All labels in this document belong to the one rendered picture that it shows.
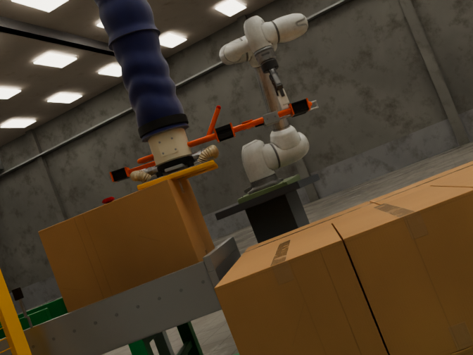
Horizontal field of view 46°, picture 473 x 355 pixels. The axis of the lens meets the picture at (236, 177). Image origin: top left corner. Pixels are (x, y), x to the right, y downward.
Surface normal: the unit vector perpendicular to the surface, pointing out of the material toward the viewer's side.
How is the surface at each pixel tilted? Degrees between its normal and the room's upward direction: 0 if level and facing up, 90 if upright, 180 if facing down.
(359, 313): 90
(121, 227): 90
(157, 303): 90
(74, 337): 90
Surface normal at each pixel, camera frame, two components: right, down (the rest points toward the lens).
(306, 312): -0.12, 0.00
